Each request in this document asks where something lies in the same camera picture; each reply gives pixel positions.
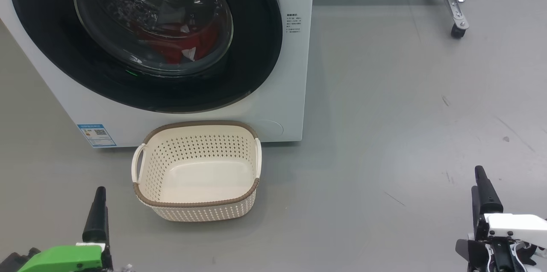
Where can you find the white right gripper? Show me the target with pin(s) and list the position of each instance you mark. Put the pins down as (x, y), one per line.
(517, 227)

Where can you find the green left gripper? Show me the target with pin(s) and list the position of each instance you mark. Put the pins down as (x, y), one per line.
(64, 259)

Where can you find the red garment with white trim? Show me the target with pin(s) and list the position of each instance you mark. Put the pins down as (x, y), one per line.
(171, 47)

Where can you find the black round glass washer door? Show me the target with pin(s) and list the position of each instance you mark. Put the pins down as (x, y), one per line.
(256, 49)

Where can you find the cream perforated laundry basket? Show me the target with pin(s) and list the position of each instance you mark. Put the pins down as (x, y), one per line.
(201, 178)

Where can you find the white front-load washing machine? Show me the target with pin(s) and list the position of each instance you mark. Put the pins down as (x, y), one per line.
(273, 92)

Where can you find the blue energy label sticker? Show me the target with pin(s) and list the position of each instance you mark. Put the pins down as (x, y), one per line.
(97, 135)

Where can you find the black caster wheel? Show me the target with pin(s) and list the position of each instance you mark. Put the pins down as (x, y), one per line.
(457, 31)

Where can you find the printed text warning label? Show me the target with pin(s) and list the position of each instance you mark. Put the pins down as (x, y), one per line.
(294, 23)

